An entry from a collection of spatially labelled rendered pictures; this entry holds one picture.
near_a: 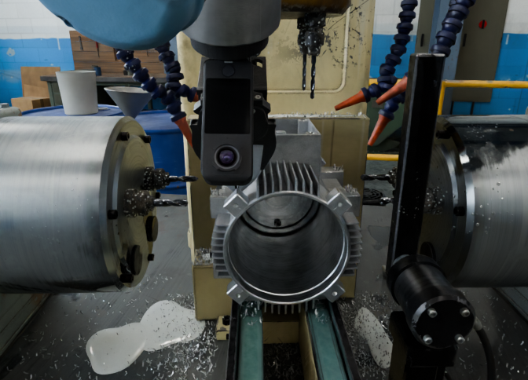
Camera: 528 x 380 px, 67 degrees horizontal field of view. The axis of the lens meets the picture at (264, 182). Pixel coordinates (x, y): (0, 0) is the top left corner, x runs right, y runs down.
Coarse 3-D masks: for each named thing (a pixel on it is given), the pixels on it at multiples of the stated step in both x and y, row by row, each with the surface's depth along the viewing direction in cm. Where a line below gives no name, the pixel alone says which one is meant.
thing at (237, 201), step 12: (240, 192) 48; (336, 192) 48; (228, 204) 47; (240, 204) 47; (336, 204) 48; (348, 204) 48; (228, 288) 52; (240, 288) 51; (336, 288) 52; (240, 300) 52
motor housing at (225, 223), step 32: (256, 192) 49; (288, 192) 47; (320, 192) 50; (224, 224) 48; (320, 224) 65; (352, 224) 49; (224, 256) 50; (256, 256) 61; (288, 256) 63; (320, 256) 58; (352, 256) 50; (256, 288) 53; (288, 288) 55; (320, 288) 52
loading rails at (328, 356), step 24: (240, 312) 54; (288, 312) 65; (312, 312) 54; (336, 312) 52; (216, 336) 65; (240, 336) 49; (264, 336) 64; (288, 336) 64; (312, 336) 49; (336, 336) 50; (240, 360) 46; (312, 360) 49; (336, 360) 46
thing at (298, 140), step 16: (288, 128) 64; (304, 128) 63; (288, 144) 53; (304, 144) 53; (320, 144) 54; (272, 160) 54; (288, 160) 54; (304, 160) 54; (320, 160) 54; (320, 176) 56
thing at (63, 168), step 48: (0, 144) 48; (48, 144) 48; (96, 144) 48; (144, 144) 61; (0, 192) 46; (48, 192) 46; (96, 192) 46; (144, 192) 52; (0, 240) 46; (48, 240) 46; (96, 240) 46; (144, 240) 60; (0, 288) 51; (48, 288) 51; (96, 288) 52
